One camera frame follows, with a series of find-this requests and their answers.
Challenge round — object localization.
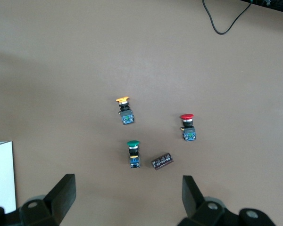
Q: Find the yellow mushroom push button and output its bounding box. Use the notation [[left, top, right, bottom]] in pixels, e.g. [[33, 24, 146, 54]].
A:
[[115, 95, 135, 125]]

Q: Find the black cylindrical capacitor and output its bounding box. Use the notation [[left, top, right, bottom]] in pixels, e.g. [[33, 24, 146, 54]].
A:
[[151, 152, 174, 170]]

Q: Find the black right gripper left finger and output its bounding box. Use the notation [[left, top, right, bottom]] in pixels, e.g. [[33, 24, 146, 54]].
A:
[[0, 173, 76, 226]]

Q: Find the red mushroom push button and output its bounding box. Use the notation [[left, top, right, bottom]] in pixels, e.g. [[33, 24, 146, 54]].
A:
[[180, 113, 197, 142]]

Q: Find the green mushroom push button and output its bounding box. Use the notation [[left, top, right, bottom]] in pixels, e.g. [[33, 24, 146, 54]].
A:
[[126, 140, 142, 169]]

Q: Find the white bin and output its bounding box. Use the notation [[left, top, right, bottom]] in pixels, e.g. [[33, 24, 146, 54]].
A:
[[0, 140, 17, 214]]

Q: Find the black looped cable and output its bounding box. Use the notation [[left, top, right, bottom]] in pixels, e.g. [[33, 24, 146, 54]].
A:
[[202, 0, 253, 35]]

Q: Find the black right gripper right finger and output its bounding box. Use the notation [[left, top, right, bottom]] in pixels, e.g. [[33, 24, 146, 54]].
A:
[[176, 175, 278, 226]]

